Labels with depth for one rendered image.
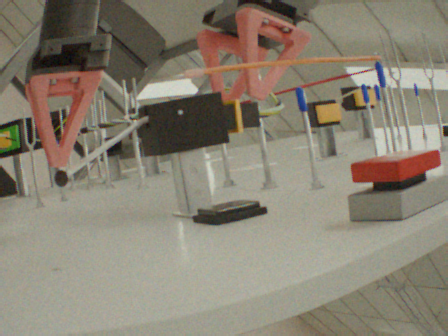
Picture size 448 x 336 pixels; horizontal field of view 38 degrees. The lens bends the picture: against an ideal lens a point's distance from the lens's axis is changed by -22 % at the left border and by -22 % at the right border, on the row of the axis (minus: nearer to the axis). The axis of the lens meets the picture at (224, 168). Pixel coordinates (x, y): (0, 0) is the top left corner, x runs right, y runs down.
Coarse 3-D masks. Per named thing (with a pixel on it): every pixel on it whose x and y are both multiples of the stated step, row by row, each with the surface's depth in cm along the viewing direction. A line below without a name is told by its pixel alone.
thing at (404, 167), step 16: (368, 160) 43; (384, 160) 41; (400, 160) 40; (416, 160) 40; (432, 160) 41; (352, 176) 44; (368, 176) 42; (384, 176) 41; (400, 176) 40; (416, 176) 42
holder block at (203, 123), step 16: (192, 96) 60; (208, 96) 60; (144, 112) 61; (160, 112) 59; (176, 112) 59; (192, 112) 60; (208, 112) 60; (224, 112) 61; (144, 128) 61; (160, 128) 59; (176, 128) 59; (192, 128) 60; (208, 128) 60; (224, 128) 61; (144, 144) 62; (160, 144) 59; (176, 144) 59; (192, 144) 60; (208, 144) 60
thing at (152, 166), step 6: (132, 108) 115; (138, 132) 115; (132, 138) 119; (156, 156) 119; (144, 162) 120; (150, 162) 120; (156, 162) 120; (150, 168) 120; (156, 168) 120; (144, 174) 119; (150, 174) 119; (156, 174) 119; (162, 174) 119
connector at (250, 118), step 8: (224, 104) 62; (232, 104) 62; (240, 104) 62; (248, 104) 63; (256, 104) 63; (232, 112) 62; (240, 112) 62; (248, 112) 63; (256, 112) 63; (232, 120) 62; (248, 120) 62; (256, 120) 63; (232, 128) 62
